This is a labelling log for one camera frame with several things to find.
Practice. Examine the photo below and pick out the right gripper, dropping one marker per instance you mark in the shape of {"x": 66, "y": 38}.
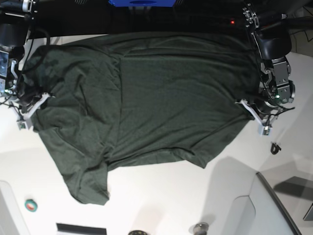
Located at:
{"x": 25, "y": 105}

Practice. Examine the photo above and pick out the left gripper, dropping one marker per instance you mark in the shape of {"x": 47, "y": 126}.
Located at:
{"x": 260, "y": 108}

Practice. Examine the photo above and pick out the dark green t-shirt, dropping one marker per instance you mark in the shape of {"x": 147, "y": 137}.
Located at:
{"x": 137, "y": 99}

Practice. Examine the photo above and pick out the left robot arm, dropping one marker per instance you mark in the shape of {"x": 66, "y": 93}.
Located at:
{"x": 268, "y": 32}

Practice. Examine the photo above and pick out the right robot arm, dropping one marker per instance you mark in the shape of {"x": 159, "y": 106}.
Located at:
{"x": 17, "y": 25}

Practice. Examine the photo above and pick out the black clip on table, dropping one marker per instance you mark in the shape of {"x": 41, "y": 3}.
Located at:
{"x": 275, "y": 148}

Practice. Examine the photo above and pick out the grey round knob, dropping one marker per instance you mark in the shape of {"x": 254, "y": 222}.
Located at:
{"x": 200, "y": 228}

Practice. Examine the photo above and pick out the black round dial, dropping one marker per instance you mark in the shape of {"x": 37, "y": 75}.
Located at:
{"x": 137, "y": 232}

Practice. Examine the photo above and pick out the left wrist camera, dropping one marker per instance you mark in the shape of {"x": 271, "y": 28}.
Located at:
{"x": 264, "y": 130}

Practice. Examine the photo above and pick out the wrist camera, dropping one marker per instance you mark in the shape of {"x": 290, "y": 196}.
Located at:
{"x": 264, "y": 130}
{"x": 24, "y": 124}

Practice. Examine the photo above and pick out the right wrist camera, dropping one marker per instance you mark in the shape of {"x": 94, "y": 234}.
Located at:
{"x": 24, "y": 124}

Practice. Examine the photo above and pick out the black cable bundle background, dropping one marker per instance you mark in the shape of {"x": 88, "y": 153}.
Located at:
{"x": 302, "y": 33}

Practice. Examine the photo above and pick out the blue mount plate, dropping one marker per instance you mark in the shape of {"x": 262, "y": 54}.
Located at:
{"x": 138, "y": 3}

